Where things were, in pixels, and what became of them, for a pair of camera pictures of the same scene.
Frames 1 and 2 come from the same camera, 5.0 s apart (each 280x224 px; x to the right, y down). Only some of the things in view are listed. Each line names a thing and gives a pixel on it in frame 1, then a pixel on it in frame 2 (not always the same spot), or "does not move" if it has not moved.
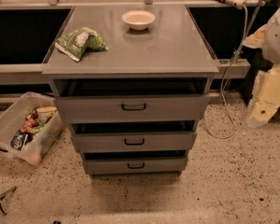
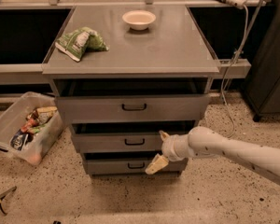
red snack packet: x=30 y=123 does not move
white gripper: x=277 y=39 → x=168 y=147
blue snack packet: x=19 y=140 does not move
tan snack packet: x=44 y=114 does not move
